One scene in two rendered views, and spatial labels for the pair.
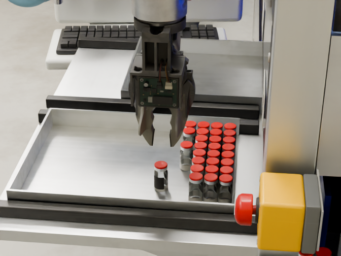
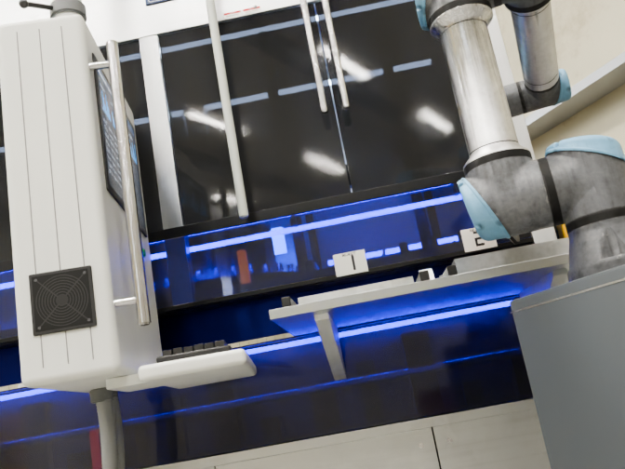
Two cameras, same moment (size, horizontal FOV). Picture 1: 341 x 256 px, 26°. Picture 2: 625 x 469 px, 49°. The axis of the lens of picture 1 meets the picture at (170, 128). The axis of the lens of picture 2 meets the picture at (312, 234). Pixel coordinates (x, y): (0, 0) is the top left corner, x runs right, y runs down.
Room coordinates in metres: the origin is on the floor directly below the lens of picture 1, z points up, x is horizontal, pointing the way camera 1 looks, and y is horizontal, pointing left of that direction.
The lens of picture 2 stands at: (1.52, 1.57, 0.68)
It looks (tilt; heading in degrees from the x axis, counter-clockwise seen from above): 14 degrees up; 267
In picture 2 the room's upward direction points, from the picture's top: 10 degrees counter-clockwise
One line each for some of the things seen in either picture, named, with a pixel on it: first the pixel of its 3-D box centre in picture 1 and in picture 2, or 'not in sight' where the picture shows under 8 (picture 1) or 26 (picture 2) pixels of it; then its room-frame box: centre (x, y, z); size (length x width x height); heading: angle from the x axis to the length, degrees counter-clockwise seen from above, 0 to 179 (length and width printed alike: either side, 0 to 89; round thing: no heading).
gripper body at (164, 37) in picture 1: (159, 59); not in sight; (0.94, 0.02, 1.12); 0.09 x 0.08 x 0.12; 174
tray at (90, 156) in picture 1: (132, 160); (504, 270); (1.02, 0.06, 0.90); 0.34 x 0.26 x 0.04; 84
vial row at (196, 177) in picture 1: (199, 160); not in sight; (1.01, -0.05, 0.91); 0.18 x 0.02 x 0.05; 174
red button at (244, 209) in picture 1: (249, 209); not in sight; (0.75, -0.10, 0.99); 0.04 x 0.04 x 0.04; 84
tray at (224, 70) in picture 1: (214, 72); (358, 304); (1.34, -0.09, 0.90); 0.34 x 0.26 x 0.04; 84
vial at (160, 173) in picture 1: (161, 177); not in sight; (0.96, 0.01, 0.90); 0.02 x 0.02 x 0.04
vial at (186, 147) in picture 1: (186, 156); not in sight; (1.02, -0.03, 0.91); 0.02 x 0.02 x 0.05
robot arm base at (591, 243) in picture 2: not in sight; (611, 247); (0.99, 0.52, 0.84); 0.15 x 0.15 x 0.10
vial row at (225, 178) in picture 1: (227, 162); not in sight; (1.00, -0.09, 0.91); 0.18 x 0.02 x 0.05; 174
